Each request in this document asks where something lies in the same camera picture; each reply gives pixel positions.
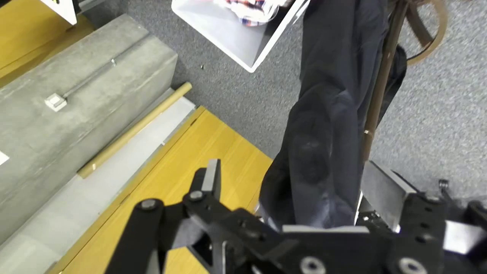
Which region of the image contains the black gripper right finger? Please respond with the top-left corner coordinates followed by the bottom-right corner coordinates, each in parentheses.
top-left (360, 159), bottom-right (487, 274)

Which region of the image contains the wooden door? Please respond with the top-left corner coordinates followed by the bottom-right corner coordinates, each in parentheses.
top-left (45, 105), bottom-right (275, 274)

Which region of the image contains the plaid cloth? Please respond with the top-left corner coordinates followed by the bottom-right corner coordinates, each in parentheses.
top-left (211, 0), bottom-right (296, 29)

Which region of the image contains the grey conduit pipe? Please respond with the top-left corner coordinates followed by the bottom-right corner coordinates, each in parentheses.
top-left (61, 56), bottom-right (118, 102)

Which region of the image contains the grey plastic crate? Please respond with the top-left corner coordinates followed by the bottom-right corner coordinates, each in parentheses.
top-left (170, 0), bottom-right (312, 76)

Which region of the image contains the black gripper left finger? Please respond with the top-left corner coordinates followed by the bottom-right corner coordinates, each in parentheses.
top-left (103, 156), bottom-right (286, 274)

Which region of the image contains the grey wall switch box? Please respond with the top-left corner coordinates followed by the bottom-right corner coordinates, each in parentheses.
top-left (42, 92), bottom-right (70, 114)

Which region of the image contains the black hoodie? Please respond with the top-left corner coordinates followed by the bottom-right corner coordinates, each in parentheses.
top-left (257, 0), bottom-right (409, 231)

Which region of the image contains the dark wooden coat stand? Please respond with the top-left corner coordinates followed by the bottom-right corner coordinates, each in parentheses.
top-left (356, 0), bottom-right (450, 164)

